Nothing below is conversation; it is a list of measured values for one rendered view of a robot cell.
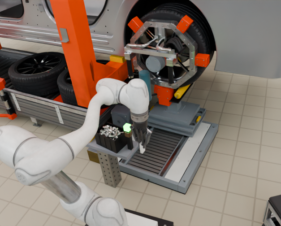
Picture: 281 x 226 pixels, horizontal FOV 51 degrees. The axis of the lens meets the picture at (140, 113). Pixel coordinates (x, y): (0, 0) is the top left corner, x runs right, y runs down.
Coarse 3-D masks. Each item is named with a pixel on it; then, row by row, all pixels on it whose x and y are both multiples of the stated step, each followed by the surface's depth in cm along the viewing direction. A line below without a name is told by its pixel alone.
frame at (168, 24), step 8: (144, 24) 220; (152, 24) 217; (160, 24) 214; (168, 24) 211; (176, 24) 210; (136, 32) 228; (176, 32) 211; (136, 40) 236; (184, 40) 212; (192, 40) 213; (192, 48) 212; (136, 56) 241; (192, 56) 216; (136, 64) 245; (192, 64) 220; (192, 72) 223; (152, 80) 247; (160, 80) 248; (168, 80) 244; (184, 80) 231; (176, 88) 239
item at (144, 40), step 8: (144, 32) 236; (152, 32) 235; (144, 40) 248; (144, 48) 251; (176, 48) 232; (144, 56) 252; (184, 56) 231; (152, 72) 253; (160, 72) 255; (176, 72) 255; (184, 72) 247
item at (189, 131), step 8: (200, 112) 278; (152, 120) 281; (160, 120) 278; (192, 120) 274; (200, 120) 275; (160, 128) 277; (168, 128) 272; (176, 128) 267; (184, 128) 263; (192, 128) 264; (192, 136) 263
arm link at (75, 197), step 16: (0, 128) 109; (16, 128) 108; (0, 144) 103; (16, 144) 101; (0, 160) 106; (64, 176) 132; (64, 192) 135; (80, 192) 146; (64, 208) 146; (80, 208) 146
